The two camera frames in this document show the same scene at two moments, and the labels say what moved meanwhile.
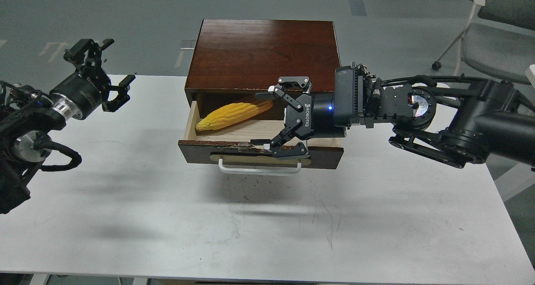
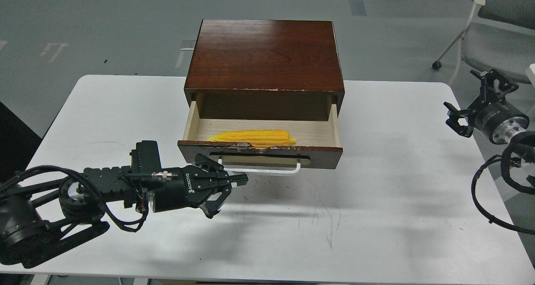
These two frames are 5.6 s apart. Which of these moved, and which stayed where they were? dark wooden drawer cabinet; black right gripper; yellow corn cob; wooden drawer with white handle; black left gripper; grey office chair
Moved: black left gripper; yellow corn cob; black right gripper
Stayed: dark wooden drawer cabinet; wooden drawer with white handle; grey office chair
